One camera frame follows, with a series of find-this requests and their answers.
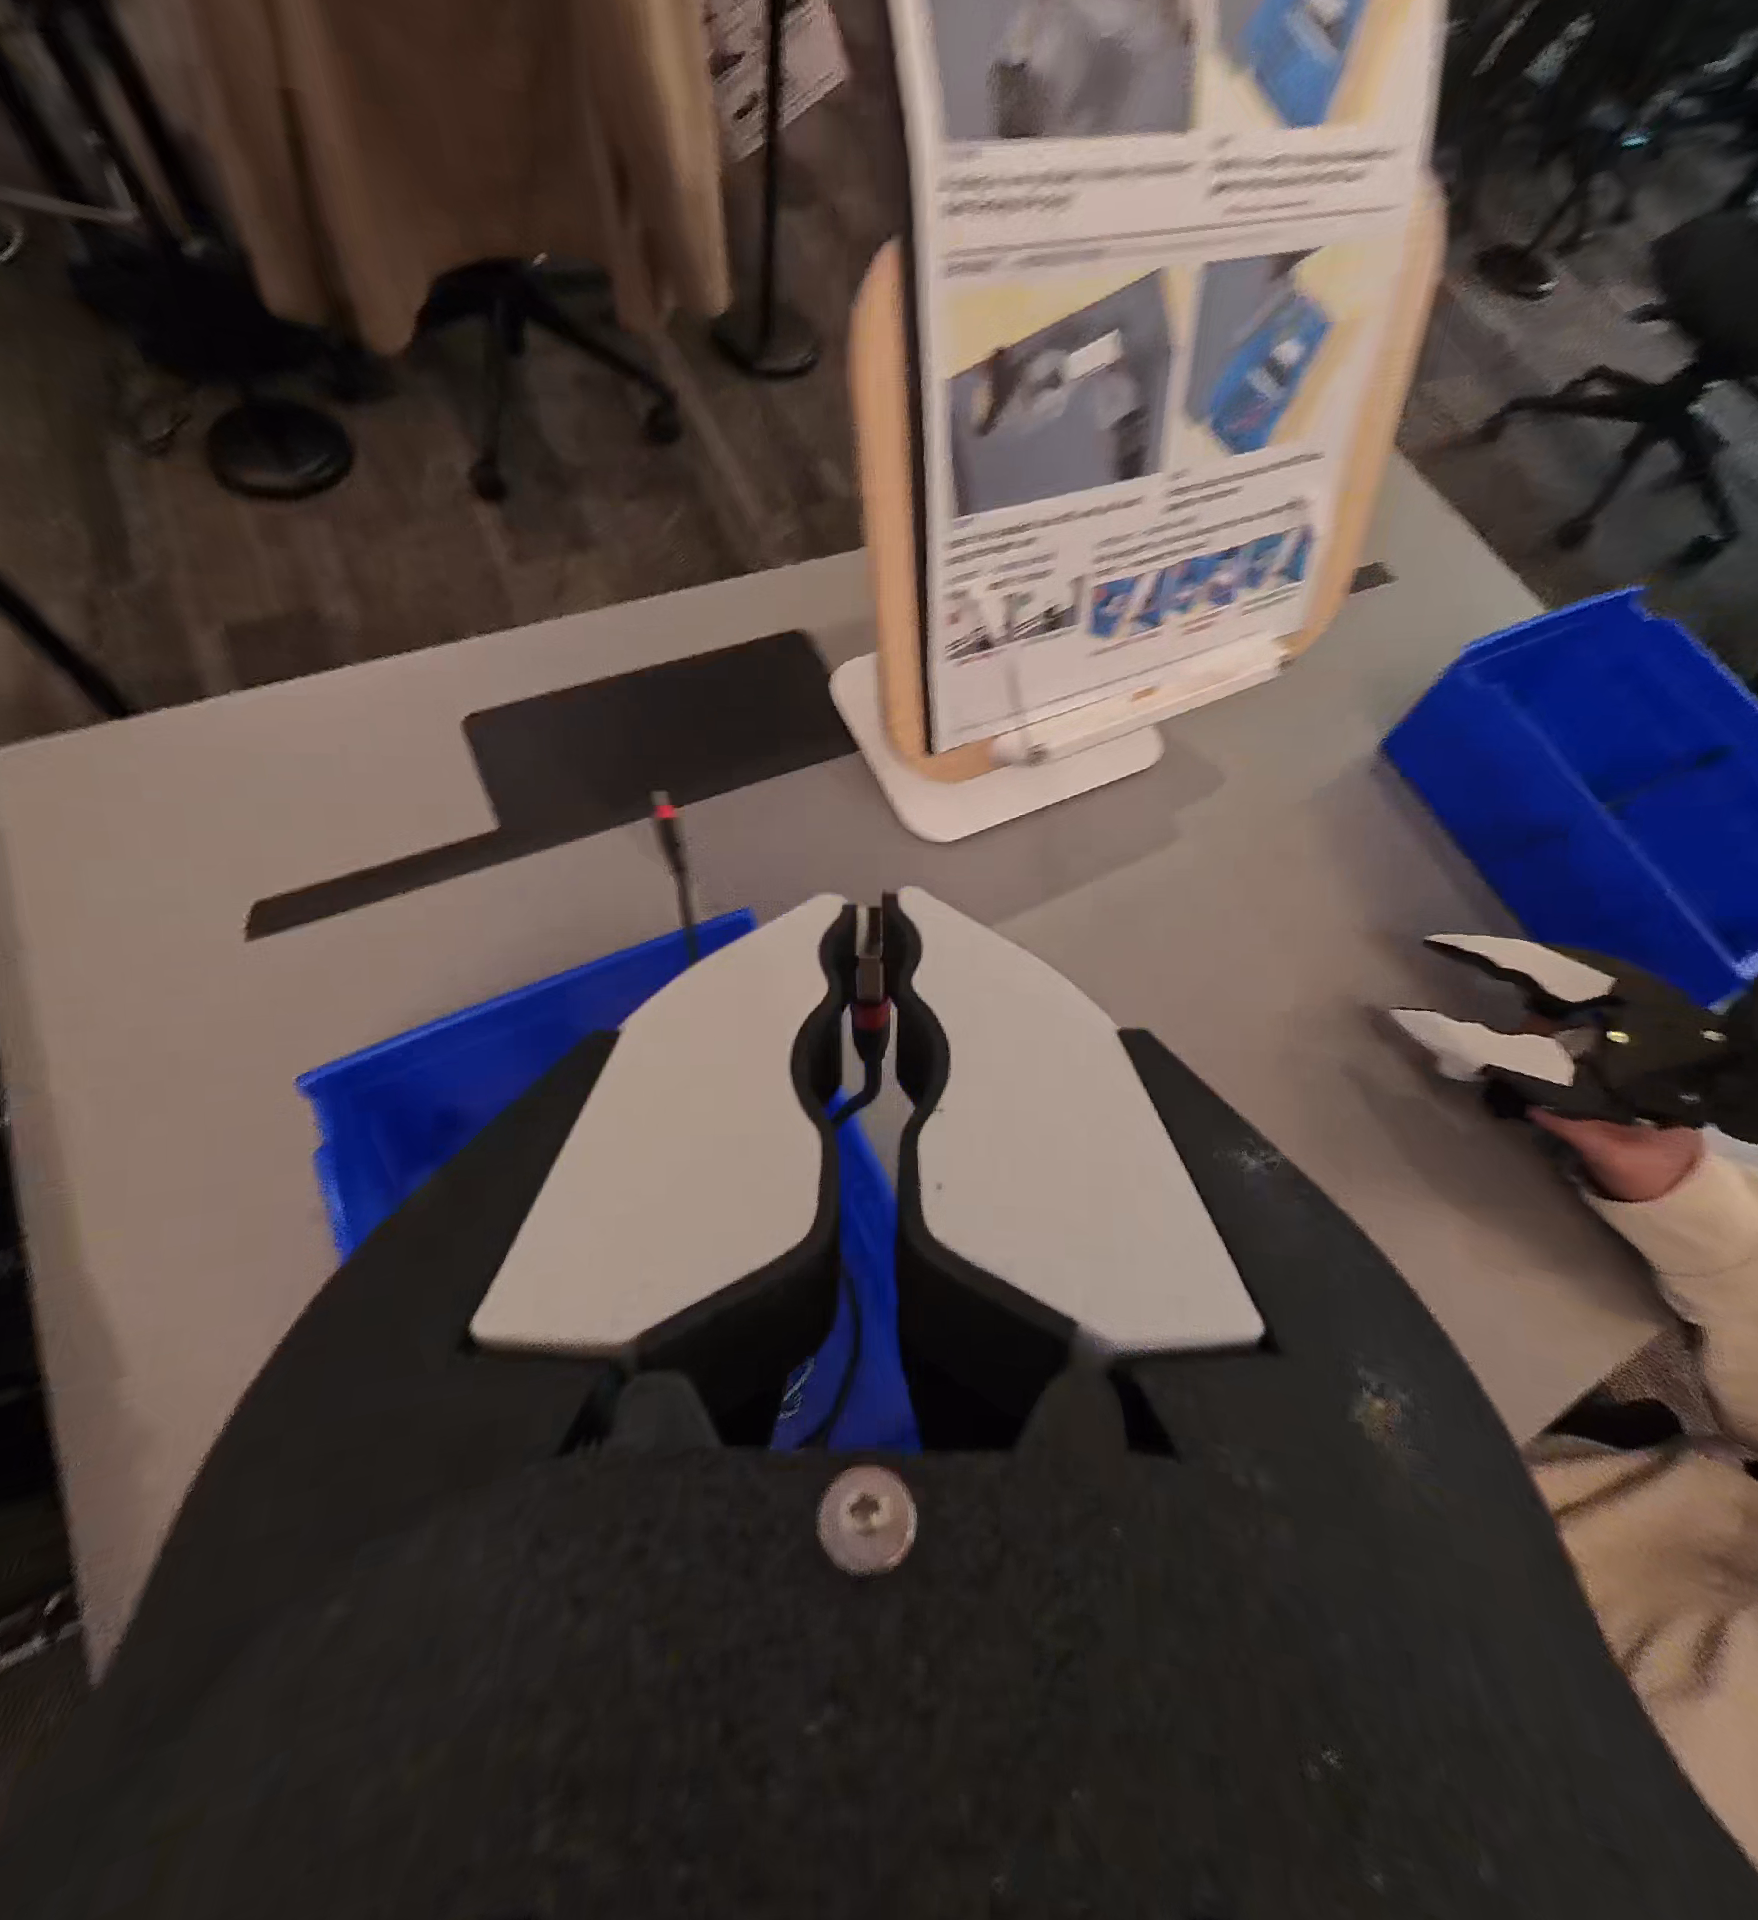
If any black red-tipped usb cable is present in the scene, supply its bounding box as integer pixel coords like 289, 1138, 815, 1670
649, 793, 901, 1450

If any black wheeled stool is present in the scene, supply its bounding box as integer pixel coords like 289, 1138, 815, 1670
422, 256, 685, 505

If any white printed sheet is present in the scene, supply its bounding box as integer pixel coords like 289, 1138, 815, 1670
703, 0, 840, 166

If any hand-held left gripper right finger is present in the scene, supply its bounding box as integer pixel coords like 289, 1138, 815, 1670
882, 889, 1268, 1363

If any beige curtain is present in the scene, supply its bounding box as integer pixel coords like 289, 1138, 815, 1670
116, 0, 736, 359

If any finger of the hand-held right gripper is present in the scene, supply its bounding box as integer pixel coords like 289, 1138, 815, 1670
1384, 1007, 1578, 1089
1423, 935, 1617, 1009

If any person's right hand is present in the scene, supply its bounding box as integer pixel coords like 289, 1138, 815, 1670
1551, 1114, 1709, 1204

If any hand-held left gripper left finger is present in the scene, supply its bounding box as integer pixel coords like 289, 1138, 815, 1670
471, 895, 859, 1363

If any black tripod leg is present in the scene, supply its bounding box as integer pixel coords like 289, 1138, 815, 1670
0, 480, 138, 723

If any black office chair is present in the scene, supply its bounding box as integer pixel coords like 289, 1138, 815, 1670
1479, 211, 1758, 558

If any black round stand base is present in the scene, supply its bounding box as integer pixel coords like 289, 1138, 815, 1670
202, 383, 360, 502

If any black stanchion pole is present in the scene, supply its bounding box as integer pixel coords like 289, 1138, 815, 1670
709, 0, 822, 383

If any blue storage bin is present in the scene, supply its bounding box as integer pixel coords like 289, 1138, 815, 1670
295, 909, 923, 1456
1381, 587, 1758, 1009

